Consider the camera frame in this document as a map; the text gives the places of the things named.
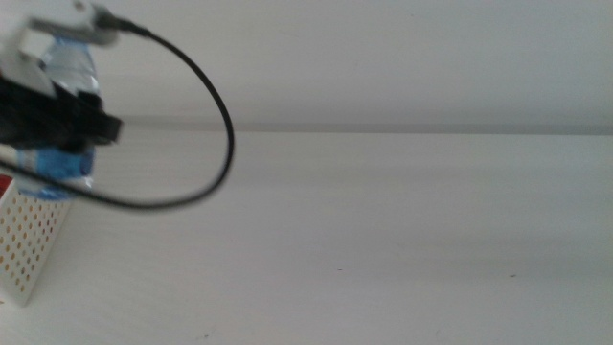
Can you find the clear water bottle blue cap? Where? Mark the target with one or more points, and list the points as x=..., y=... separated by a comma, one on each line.
x=72, y=72

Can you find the white perforated plastic basket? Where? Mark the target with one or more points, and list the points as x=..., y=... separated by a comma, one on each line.
x=33, y=239

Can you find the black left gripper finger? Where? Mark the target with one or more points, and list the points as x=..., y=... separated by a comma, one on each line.
x=93, y=127

